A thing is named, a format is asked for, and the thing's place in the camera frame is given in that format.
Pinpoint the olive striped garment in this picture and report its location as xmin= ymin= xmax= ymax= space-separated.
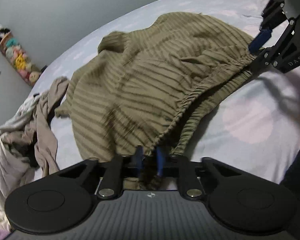
xmin=55 ymin=12 xmax=254 ymax=162

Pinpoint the taupe brown shirt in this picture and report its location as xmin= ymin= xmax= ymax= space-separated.
xmin=3 ymin=76 xmax=69 ymax=177

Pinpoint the white grey garment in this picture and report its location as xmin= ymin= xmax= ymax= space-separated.
xmin=0 ymin=93 xmax=40 ymax=231

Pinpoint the clear tube of plush toys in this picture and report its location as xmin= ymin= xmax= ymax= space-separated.
xmin=0 ymin=31 xmax=42 ymax=87

